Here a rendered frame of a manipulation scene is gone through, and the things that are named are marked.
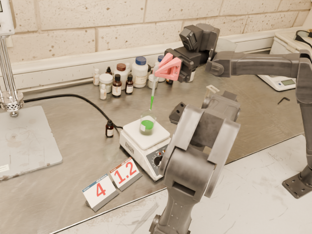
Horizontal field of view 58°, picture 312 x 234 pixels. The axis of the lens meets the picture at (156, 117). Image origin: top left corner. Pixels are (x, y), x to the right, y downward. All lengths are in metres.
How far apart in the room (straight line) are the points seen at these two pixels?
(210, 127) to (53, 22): 0.86
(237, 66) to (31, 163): 0.69
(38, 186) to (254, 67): 0.72
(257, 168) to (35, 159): 0.75
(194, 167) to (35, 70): 0.90
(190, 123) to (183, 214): 0.19
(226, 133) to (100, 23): 0.91
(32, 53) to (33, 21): 0.13
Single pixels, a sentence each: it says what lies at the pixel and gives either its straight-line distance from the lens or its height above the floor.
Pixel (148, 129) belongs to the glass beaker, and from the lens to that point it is 0.90.
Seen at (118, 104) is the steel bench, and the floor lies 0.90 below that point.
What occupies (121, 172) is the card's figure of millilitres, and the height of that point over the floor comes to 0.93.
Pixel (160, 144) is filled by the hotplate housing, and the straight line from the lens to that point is 0.93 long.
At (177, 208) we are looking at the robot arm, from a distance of 0.54.
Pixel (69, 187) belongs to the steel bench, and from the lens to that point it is 0.90.
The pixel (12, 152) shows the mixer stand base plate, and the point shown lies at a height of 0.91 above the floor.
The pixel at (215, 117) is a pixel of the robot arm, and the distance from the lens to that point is 0.47.
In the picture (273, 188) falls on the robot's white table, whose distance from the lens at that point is 1.05.
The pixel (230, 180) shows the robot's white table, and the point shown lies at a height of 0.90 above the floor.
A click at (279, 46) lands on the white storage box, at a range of 1.84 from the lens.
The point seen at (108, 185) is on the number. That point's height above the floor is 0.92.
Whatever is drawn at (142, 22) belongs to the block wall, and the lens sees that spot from 1.34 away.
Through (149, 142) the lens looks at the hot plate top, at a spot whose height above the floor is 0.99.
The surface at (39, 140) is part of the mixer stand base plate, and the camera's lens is 1.02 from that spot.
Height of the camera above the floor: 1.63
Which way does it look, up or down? 40 degrees down
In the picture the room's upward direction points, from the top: 10 degrees clockwise
